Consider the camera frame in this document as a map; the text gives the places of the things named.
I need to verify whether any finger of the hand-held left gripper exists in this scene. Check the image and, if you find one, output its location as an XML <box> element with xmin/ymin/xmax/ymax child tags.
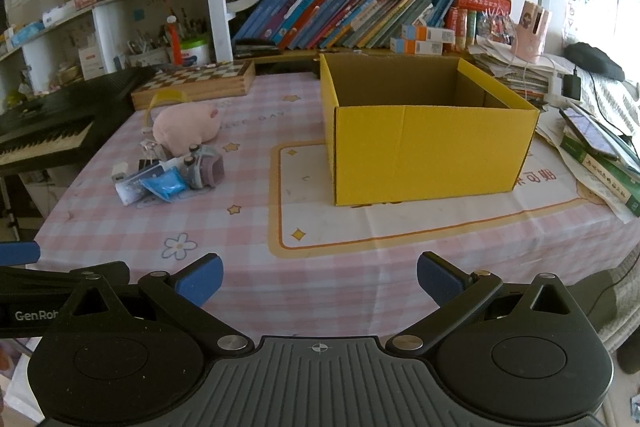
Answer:
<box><xmin>0</xmin><ymin>241</ymin><xmax>41</xmax><ymax>268</ymax></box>
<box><xmin>0</xmin><ymin>261</ymin><xmax>131</xmax><ymax>295</ymax></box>

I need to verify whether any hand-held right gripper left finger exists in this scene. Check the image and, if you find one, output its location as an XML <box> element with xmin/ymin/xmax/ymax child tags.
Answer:
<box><xmin>67</xmin><ymin>253</ymin><xmax>253</xmax><ymax>355</ymax></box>

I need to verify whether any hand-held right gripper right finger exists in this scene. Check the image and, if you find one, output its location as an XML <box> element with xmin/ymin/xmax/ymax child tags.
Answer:
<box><xmin>390</xmin><ymin>251</ymin><xmax>576</xmax><ymax>354</ymax></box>

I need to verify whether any blue packet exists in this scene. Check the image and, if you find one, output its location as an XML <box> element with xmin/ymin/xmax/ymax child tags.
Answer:
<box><xmin>141</xmin><ymin>169</ymin><xmax>188</xmax><ymax>202</ymax></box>

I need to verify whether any yellow cardboard box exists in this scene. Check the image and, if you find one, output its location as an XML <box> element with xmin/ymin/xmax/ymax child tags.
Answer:
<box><xmin>319</xmin><ymin>53</ymin><xmax>541</xmax><ymax>208</ymax></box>

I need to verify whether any pink plush toy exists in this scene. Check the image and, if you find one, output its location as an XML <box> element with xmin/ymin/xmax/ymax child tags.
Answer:
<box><xmin>151</xmin><ymin>102</ymin><xmax>222</xmax><ymax>156</ymax></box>

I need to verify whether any yellow tape roll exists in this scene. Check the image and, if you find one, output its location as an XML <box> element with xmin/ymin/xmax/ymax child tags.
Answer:
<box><xmin>144</xmin><ymin>89</ymin><xmax>187</xmax><ymax>130</ymax></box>

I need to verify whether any pink checked cloth desktop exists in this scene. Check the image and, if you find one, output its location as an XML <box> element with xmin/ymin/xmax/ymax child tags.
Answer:
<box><xmin>32</xmin><ymin>52</ymin><xmax>640</xmax><ymax>343</ymax></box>

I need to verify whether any black keyboard stand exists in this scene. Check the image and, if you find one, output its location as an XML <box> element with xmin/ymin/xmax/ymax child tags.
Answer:
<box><xmin>0</xmin><ymin>174</ymin><xmax>22</xmax><ymax>243</ymax></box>

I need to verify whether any grey purple wrist watch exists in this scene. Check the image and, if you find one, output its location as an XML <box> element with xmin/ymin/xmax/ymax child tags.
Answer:
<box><xmin>182</xmin><ymin>146</ymin><xmax>226</xmax><ymax>190</ymax></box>

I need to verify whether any white packet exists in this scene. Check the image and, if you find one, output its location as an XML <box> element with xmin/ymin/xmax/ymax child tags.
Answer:
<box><xmin>115</xmin><ymin>177</ymin><xmax>151</xmax><ymax>206</ymax></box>

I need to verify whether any black keyboard piano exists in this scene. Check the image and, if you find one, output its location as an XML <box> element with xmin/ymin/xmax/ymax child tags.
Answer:
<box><xmin>0</xmin><ymin>66</ymin><xmax>158</xmax><ymax>175</ymax></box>

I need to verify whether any thick green book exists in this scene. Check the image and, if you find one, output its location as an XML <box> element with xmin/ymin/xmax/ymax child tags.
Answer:
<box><xmin>560</xmin><ymin>127</ymin><xmax>640</xmax><ymax>215</ymax></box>

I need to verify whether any wooden chessboard box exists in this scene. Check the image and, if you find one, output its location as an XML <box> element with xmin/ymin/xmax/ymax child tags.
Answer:
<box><xmin>131</xmin><ymin>59</ymin><xmax>257</xmax><ymax>110</ymax></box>

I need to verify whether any white box red label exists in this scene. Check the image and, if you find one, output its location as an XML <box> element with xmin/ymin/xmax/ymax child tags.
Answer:
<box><xmin>77</xmin><ymin>47</ymin><xmax>106</xmax><ymax>80</ymax></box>

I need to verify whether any tablet with dark screen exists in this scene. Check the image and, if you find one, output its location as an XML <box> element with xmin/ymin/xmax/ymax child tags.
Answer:
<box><xmin>559</xmin><ymin>107</ymin><xmax>621</xmax><ymax>158</ymax></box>

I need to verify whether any stack of papers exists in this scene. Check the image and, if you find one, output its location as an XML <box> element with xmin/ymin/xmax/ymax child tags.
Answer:
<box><xmin>470</xmin><ymin>34</ymin><xmax>576</xmax><ymax>100</ymax></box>

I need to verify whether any white tub green lid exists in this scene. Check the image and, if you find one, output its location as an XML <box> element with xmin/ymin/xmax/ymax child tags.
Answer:
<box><xmin>180</xmin><ymin>36</ymin><xmax>211</xmax><ymax>66</ymax></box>

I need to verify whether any holder full of pens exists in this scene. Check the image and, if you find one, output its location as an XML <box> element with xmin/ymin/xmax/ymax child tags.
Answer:
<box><xmin>127</xmin><ymin>29</ymin><xmax>171</xmax><ymax>68</ymax></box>

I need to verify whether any black power adapter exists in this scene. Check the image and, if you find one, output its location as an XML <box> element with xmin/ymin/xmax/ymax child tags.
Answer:
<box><xmin>562</xmin><ymin>67</ymin><xmax>582</xmax><ymax>100</ymax></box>

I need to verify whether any orange white medicine box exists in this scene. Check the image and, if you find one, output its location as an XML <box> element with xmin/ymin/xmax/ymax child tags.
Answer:
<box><xmin>390</xmin><ymin>38</ymin><xmax>445</xmax><ymax>55</ymax></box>
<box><xmin>400</xmin><ymin>24</ymin><xmax>456</xmax><ymax>44</ymax></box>

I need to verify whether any black flat case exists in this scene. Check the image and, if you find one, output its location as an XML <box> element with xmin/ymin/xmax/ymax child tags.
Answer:
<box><xmin>232</xmin><ymin>39</ymin><xmax>275</xmax><ymax>58</ymax></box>

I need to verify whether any red orange marker tube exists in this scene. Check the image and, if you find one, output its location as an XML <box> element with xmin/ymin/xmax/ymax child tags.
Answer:
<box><xmin>167</xmin><ymin>17</ymin><xmax>181</xmax><ymax>65</ymax></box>

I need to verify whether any pink cardboard pen holder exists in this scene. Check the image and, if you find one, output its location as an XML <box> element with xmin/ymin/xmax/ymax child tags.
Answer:
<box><xmin>515</xmin><ymin>1</ymin><xmax>552</xmax><ymax>58</ymax></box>

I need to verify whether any leaning row of books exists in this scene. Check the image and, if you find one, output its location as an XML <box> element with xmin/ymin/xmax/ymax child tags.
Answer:
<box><xmin>232</xmin><ymin>0</ymin><xmax>513</xmax><ymax>52</ymax></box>

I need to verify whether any black cable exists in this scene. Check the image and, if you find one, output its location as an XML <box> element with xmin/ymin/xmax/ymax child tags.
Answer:
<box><xmin>575</xmin><ymin>67</ymin><xmax>640</xmax><ymax>138</ymax></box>

